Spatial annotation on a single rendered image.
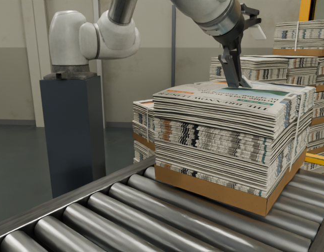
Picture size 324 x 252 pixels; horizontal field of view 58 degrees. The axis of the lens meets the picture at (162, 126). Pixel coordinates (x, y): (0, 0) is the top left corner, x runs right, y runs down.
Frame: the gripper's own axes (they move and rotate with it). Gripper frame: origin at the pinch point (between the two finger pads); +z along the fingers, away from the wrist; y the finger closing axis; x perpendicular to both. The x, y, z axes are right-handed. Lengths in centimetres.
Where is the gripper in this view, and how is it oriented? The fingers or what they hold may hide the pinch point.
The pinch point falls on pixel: (252, 60)
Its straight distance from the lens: 82.2
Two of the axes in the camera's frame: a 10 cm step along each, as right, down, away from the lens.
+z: 5.6, 2.6, 7.8
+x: 7.7, 1.7, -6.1
